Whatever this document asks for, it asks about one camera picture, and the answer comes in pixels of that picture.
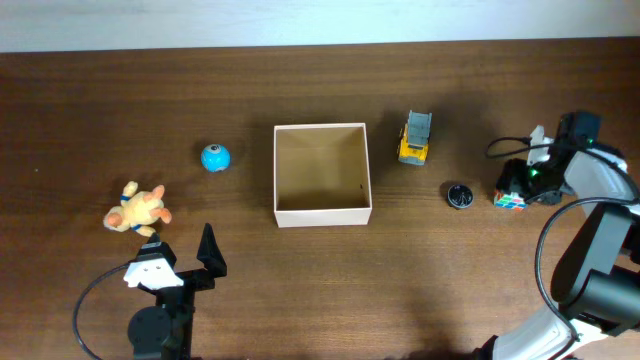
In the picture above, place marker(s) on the colourful puzzle cube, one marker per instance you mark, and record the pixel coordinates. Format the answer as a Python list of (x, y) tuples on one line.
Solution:
[(511, 201)]

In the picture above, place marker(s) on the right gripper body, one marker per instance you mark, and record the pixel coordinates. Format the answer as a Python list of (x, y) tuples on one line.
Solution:
[(537, 184)]

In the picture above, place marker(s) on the yellow grey toy truck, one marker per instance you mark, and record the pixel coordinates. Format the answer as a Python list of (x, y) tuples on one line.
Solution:
[(414, 139)]

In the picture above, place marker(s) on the blue toy ball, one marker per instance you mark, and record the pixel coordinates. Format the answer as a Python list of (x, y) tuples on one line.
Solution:
[(215, 158)]

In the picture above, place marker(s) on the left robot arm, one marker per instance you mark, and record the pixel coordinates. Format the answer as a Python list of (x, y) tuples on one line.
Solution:
[(164, 330)]

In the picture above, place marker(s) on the black round disc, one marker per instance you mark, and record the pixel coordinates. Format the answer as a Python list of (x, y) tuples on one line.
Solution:
[(459, 196)]

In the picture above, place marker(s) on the yellow plush toy animal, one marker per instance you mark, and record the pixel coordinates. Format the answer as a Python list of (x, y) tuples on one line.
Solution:
[(138, 210)]

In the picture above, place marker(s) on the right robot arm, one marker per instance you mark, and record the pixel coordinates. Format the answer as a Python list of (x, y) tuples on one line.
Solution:
[(590, 298)]

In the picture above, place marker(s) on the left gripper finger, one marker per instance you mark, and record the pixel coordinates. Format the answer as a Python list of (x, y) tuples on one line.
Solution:
[(155, 248), (210, 255)]

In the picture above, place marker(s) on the white cardboard box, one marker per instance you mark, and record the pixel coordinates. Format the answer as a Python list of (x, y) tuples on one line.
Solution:
[(321, 175)]

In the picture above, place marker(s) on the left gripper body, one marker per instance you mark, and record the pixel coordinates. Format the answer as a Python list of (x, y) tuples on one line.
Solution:
[(180, 300)]

